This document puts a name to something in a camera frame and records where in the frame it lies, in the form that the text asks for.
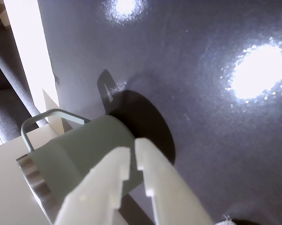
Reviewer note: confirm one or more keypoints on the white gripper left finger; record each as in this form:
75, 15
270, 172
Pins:
94, 187

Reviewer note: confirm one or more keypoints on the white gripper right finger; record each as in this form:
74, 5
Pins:
169, 182

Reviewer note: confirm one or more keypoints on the white gauze piece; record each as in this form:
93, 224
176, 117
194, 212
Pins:
227, 220

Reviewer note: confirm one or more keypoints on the pale green steel-rimmed mug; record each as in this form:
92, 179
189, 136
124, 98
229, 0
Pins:
80, 150

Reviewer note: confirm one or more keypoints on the black table mat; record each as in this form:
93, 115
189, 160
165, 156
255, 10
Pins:
178, 82

